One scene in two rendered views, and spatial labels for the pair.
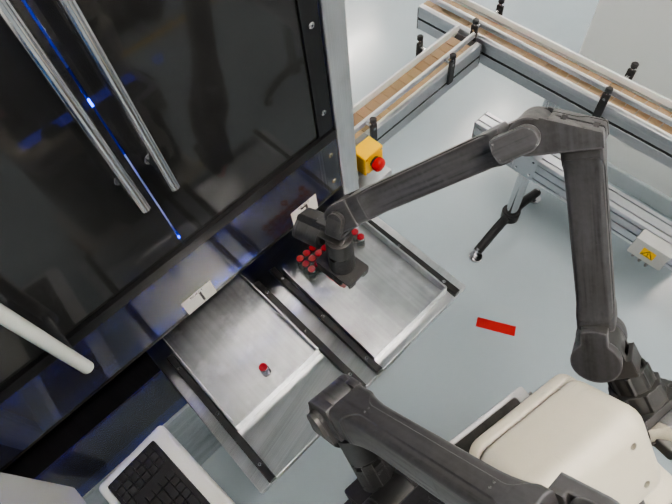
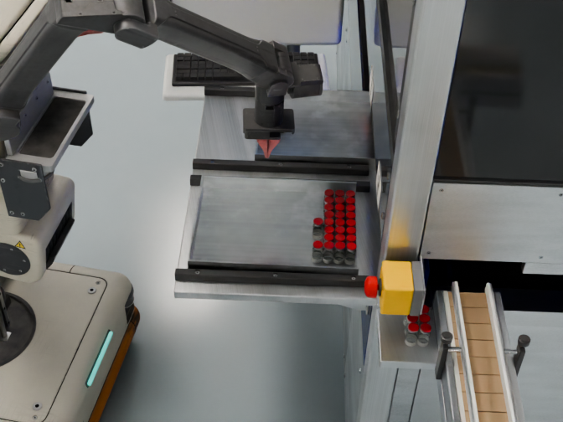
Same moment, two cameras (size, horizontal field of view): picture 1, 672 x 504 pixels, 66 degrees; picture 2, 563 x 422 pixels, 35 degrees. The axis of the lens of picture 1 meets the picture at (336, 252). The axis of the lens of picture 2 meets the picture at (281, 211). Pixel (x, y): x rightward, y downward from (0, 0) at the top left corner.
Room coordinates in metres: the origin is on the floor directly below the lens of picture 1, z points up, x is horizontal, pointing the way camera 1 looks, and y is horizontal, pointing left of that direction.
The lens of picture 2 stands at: (1.41, -1.13, 2.20)
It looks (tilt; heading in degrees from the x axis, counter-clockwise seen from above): 43 degrees down; 126
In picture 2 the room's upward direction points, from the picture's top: 2 degrees clockwise
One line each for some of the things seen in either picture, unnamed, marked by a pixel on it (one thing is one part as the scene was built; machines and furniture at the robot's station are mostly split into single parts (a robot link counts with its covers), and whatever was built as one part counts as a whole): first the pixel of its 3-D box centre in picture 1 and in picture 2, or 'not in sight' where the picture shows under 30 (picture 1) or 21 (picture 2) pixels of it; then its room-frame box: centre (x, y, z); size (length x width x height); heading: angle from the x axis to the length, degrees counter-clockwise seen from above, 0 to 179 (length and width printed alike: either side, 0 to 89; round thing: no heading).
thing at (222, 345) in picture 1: (235, 341); (328, 127); (0.50, 0.28, 0.90); 0.34 x 0.26 x 0.04; 36
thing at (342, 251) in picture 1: (336, 242); (273, 86); (0.56, -0.01, 1.20); 0.07 x 0.06 x 0.07; 51
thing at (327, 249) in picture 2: (334, 254); (328, 225); (0.70, 0.01, 0.90); 0.18 x 0.02 x 0.05; 125
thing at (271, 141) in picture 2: not in sight; (261, 138); (0.54, -0.02, 1.07); 0.07 x 0.07 x 0.09; 40
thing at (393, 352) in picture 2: (360, 171); (414, 338); (0.99, -0.11, 0.87); 0.14 x 0.13 x 0.02; 36
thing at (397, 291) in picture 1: (363, 281); (276, 225); (0.61, -0.06, 0.90); 0.34 x 0.26 x 0.04; 35
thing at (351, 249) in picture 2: (322, 244); (349, 226); (0.74, 0.03, 0.90); 0.18 x 0.02 x 0.05; 125
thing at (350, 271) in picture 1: (341, 259); (269, 111); (0.55, -0.01, 1.14); 0.10 x 0.07 x 0.07; 40
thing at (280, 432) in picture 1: (305, 317); (297, 182); (0.55, 0.11, 0.87); 0.70 x 0.48 x 0.02; 126
